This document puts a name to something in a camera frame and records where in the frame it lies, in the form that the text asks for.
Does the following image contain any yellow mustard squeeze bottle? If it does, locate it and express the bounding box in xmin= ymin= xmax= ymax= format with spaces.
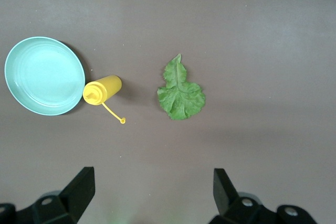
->
xmin=82 ymin=74 xmax=127 ymax=125

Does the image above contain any green lettuce leaf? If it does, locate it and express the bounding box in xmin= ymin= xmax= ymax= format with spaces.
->
xmin=156 ymin=53 xmax=206 ymax=121

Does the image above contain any mint green plate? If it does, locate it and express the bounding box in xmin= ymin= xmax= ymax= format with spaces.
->
xmin=4 ymin=36 xmax=87 ymax=116

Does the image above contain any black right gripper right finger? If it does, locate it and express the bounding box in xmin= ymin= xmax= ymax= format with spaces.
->
xmin=209 ymin=168 xmax=318 ymax=224

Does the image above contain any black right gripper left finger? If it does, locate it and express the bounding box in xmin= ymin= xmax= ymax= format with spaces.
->
xmin=0 ymin=166 xmax=96 ymax=224

